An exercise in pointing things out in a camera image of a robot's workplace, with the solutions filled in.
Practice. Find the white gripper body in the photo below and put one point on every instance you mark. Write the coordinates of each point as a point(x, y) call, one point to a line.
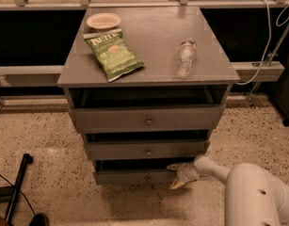
point(186, 172)

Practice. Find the grey bottom drawer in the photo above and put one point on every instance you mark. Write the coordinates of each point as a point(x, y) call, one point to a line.
point(135, 171)

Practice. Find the grey drawer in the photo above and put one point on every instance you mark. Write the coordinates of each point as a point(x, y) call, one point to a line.
point(135, 171)
point(145, 119)
point(146, 149)

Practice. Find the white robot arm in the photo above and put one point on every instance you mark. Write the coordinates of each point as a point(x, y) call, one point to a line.
point(253, 195)

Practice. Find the grey middle drawer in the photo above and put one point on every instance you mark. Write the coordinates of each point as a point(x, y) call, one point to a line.
point(146, 149)

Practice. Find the grey top drawer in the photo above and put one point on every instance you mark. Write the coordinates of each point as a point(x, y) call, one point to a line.
point(145, 119)

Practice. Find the grey wooden drawer cabinet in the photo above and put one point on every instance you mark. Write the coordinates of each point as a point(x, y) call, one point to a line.
point(154, 35)

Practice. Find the clear plastic water bottle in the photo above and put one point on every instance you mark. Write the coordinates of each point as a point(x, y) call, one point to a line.
point(185, 59)

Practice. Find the dark cabinet at right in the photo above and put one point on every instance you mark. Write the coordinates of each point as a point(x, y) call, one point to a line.
point(280, 94)

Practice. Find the green chip bag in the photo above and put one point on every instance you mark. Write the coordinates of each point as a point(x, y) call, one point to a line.
point(112, 53)

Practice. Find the black round foot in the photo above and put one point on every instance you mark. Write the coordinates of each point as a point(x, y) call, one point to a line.
point(39, 219)

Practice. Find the beige paper bowl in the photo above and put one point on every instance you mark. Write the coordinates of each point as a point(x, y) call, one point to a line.
point(103, 21)

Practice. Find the black stand leg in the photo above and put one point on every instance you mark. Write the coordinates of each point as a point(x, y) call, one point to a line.
point(10, 194)

